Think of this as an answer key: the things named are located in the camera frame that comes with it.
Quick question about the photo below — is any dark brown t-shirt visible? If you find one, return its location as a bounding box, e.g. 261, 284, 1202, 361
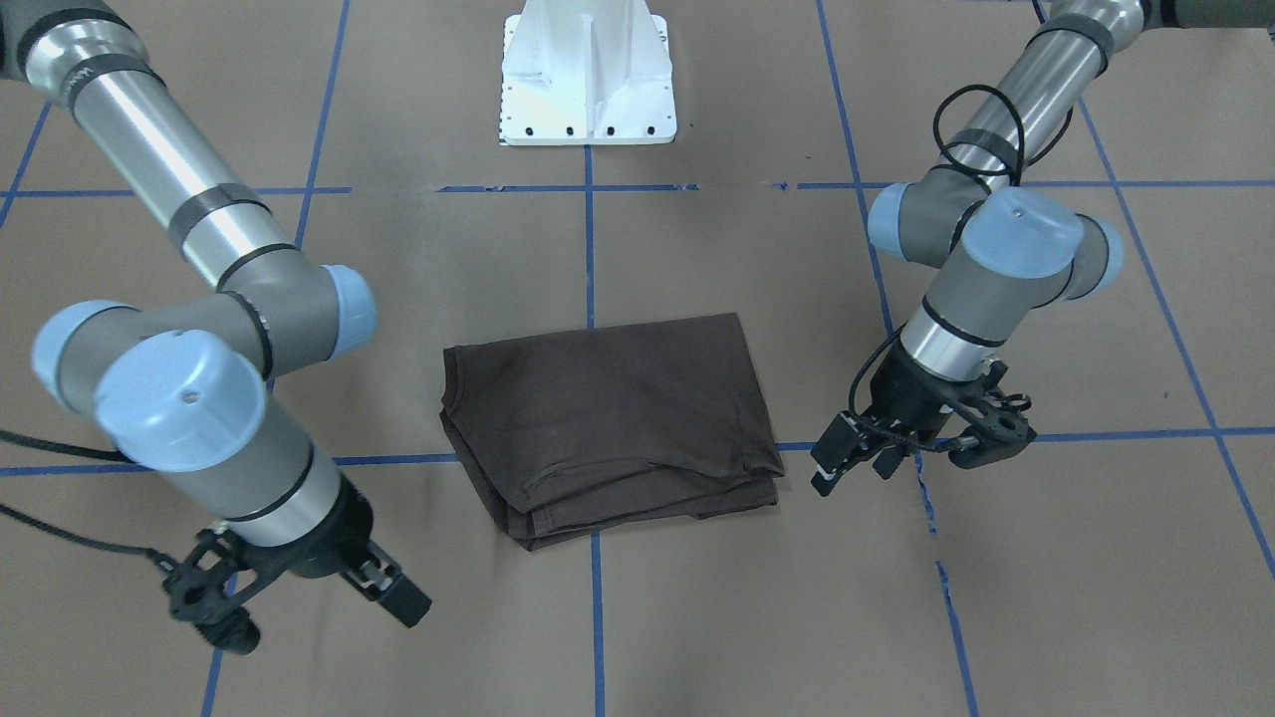
440, 314, 785, 551

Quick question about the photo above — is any white pedestal column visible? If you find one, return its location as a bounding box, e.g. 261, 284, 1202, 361
499, 1, 678, 145

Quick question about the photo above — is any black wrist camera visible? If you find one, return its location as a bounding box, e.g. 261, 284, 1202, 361
156, 528, 277, 656
938, 359, 1038, 469

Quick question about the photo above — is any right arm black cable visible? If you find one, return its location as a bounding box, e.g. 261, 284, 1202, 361
0, 427, 180, 574

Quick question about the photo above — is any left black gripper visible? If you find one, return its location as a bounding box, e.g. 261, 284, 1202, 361
810, 339, 973, 496

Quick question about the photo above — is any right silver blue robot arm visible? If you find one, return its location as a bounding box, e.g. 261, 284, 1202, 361
3, 1, 431, 639

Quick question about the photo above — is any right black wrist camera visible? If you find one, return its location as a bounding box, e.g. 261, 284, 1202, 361
156, 528, 277, 656

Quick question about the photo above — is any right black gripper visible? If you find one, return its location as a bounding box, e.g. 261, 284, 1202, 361
269, 476, 434, 629

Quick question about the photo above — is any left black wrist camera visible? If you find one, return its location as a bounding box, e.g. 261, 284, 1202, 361
938, 359, 1038, 469

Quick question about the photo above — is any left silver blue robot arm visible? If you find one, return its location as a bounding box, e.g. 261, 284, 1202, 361
811, 1, 1272, 496

